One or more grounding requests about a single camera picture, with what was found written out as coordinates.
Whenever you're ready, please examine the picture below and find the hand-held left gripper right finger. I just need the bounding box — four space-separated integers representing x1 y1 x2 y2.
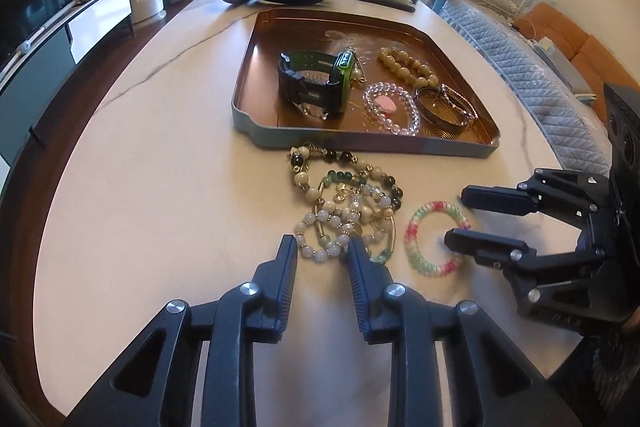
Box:
346 238 583 427

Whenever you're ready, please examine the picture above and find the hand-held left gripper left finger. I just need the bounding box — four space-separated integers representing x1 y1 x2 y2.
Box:
65 234 299 427

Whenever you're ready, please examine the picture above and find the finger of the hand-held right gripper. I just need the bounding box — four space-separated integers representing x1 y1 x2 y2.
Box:
443 228 603 303
460 168 612 233

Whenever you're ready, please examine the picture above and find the white bead bracelet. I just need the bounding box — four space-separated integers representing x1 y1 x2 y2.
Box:
294 187 396 264

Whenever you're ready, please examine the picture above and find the wide metal bangle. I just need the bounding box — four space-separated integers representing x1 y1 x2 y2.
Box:
416 86 478 128

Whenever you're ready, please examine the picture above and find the thin patterned bangle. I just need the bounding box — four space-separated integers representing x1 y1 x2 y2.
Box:
437 84 479 118

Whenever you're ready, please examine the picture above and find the clear crystal bead bracelet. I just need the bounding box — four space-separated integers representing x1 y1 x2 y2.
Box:
363 82 421 136

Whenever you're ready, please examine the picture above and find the beige large bead bracelet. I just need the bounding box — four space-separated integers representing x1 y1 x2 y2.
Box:
376 47 441 89

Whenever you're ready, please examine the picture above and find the green wrist watch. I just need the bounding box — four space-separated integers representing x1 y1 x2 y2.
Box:
277 48 357 122

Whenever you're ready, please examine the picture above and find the copper metal tray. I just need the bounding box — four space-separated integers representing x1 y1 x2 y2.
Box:
231 7 502 159

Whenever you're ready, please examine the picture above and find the sofa with blue quilted cover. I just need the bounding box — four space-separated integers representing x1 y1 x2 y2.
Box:
430 0 613 178

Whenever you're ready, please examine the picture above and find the orange sofa cushion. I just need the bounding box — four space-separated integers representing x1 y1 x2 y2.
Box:
514 3 640 84

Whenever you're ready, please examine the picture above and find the black remote control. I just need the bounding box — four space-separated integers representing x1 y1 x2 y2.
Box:
352 0 417 13

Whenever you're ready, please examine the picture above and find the white and grey TV cabinet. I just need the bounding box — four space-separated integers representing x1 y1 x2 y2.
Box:
0 0 137 188

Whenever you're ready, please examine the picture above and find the white rod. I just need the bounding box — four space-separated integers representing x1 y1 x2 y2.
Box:
19 0 82 54

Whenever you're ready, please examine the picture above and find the mixed stone bead bracelet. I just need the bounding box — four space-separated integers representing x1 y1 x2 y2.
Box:
286 144 405 210

